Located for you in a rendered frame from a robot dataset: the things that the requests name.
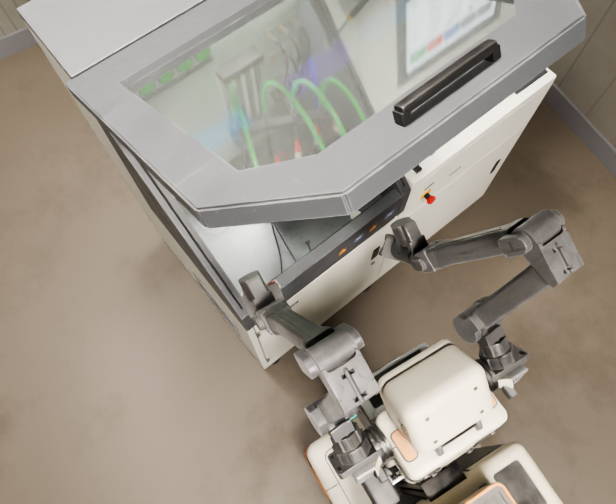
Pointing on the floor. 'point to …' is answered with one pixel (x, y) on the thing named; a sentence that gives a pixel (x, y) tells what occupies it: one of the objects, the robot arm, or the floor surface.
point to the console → (466, 174)
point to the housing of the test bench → (98, 47)
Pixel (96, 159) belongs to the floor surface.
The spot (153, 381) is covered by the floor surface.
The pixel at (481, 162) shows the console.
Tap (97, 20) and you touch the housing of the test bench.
